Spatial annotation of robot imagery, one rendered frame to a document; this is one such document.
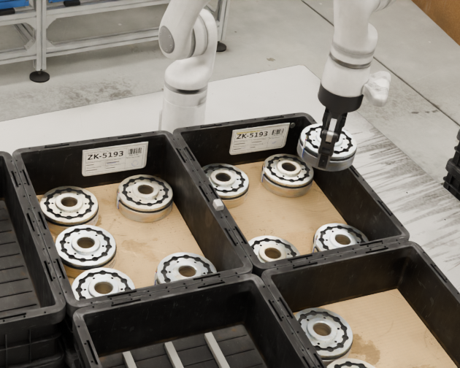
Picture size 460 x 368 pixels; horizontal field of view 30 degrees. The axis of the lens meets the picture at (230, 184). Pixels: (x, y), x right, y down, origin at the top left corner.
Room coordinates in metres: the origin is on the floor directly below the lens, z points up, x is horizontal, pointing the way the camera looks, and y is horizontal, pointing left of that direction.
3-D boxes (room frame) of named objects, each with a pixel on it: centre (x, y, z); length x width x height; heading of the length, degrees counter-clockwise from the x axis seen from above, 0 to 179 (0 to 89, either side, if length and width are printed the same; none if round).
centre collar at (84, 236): (1.06, 0.22, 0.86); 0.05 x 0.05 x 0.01
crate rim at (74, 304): (1.09, 0.16, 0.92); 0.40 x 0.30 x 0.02; 29
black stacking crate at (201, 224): (1.09, 0.16, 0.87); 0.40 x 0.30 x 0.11; 29
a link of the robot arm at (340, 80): (1.24, -0.18, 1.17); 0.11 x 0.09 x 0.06; 82
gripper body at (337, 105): (1.24, -0.16, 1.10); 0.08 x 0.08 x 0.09
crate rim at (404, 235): (1.24, -0.10, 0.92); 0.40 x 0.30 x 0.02; 29
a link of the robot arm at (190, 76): (1.54, 0.13, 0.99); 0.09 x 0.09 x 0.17; 43
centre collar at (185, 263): (1.03, 0.05, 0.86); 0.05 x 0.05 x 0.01
